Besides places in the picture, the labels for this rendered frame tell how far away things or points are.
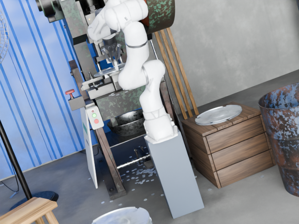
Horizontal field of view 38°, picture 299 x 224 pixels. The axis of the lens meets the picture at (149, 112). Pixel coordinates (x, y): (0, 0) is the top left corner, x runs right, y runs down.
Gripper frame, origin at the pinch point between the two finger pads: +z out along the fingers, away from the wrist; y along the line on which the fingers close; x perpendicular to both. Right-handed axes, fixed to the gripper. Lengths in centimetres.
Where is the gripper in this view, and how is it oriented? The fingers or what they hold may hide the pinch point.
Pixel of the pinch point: (115, 65)
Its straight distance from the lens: 277.7
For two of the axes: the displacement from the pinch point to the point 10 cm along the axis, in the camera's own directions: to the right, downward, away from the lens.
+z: 1.7, 7.8, 6.0
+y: 9.2, -3.5, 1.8
